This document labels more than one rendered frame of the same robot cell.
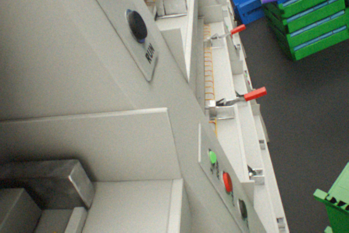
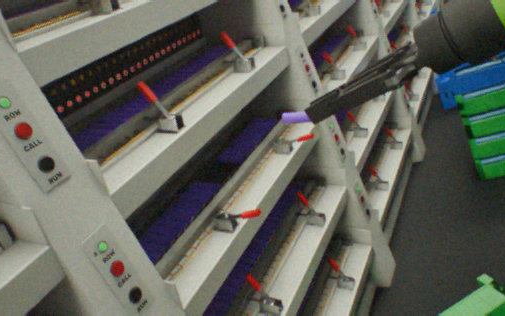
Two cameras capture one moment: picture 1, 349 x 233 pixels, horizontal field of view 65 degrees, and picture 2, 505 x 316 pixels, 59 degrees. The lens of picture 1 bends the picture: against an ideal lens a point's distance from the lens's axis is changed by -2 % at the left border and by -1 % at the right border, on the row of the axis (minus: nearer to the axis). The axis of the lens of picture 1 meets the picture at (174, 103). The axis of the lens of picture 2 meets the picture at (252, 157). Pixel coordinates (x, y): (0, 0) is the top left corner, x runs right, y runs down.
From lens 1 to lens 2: 0.43 m
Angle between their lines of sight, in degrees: 18
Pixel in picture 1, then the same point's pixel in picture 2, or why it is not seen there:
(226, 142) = (207, 253)
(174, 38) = (94, 166)
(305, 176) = not seen: outside the picture
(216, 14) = not seen: hidden behind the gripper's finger
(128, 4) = (48, 151)
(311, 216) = not seen: outside the picture
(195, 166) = (73, 245)
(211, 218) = (75, 278)
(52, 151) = not seen: outside the picture
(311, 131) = (448, 287)
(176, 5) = (169, 124)
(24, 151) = not seen: outside the picture
